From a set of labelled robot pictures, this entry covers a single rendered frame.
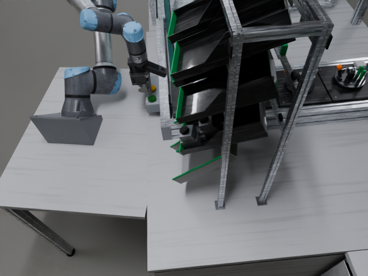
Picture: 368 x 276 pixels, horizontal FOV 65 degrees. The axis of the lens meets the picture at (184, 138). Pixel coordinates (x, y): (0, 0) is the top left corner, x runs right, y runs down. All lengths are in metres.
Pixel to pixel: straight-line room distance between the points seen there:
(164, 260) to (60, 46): 3.05
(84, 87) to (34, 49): 2.49
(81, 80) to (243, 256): 1.02
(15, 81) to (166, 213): 2.66
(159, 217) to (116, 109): 0.65
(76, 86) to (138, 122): 0.34
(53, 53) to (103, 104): 2.15
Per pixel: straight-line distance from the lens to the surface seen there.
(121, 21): 1.28
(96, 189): 1.34
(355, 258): 1.29
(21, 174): 1.54
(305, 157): 1.42
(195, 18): 0.87
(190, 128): 0.92
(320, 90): 1.55
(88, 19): 1.23
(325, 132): 1.53
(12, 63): 3.84
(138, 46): 1.22
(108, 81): 1.49
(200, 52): 0.75
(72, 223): 2.31
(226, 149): 0.87
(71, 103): 1.45
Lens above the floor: 1.99
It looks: 53 degrees down
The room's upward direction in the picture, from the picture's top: 5 degrees counter-clockwise
